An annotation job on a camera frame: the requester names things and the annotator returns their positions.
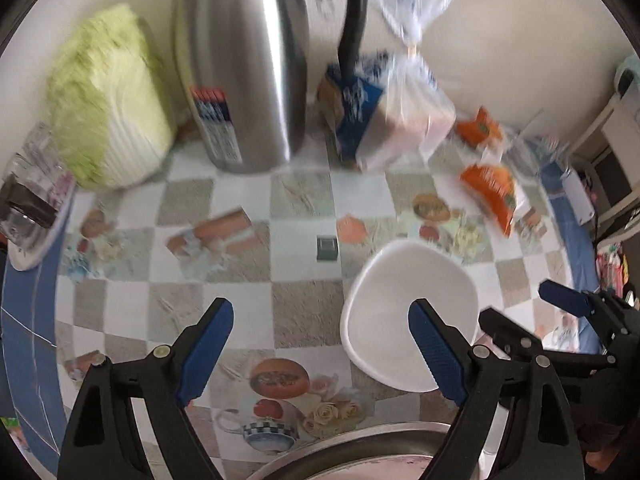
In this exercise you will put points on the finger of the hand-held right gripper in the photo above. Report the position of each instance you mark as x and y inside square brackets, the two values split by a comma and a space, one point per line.
[570, 297]
[505, 327]

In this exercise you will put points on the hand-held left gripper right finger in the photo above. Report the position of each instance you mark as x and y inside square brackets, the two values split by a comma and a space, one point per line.
[437, 355]

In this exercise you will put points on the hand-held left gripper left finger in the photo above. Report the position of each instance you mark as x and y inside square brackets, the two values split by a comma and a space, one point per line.
[205, 355]

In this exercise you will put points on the pink floral rimmed plate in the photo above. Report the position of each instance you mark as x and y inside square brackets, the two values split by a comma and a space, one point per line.
[380, 467]

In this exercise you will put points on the colourful small trinkets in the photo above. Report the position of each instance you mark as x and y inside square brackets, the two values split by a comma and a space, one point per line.
[610, 265]

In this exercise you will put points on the white power strip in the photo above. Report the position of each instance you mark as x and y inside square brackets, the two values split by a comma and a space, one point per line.
[577, 195]

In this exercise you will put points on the checkered printed tablecloth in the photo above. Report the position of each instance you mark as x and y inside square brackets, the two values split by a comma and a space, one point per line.
[300, 300]

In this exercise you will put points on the orange snack packet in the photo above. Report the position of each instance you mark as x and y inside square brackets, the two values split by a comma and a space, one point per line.
[492, 190]
[480, 127]

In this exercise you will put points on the clear glass mug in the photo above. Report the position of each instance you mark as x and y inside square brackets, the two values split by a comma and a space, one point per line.
[542, 145]

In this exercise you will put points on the white wooden furniture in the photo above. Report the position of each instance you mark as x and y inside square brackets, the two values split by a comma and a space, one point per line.
[620, 125]

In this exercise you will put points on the bagged sliced bread loaf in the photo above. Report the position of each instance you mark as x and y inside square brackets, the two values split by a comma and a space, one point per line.
[400, 120]

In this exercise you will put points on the napa cabbage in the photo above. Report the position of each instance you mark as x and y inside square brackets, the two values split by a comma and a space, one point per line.
[110, 110]

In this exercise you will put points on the stainless steel thermos jug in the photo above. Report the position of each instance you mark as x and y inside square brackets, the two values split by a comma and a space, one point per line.
[240, 60]

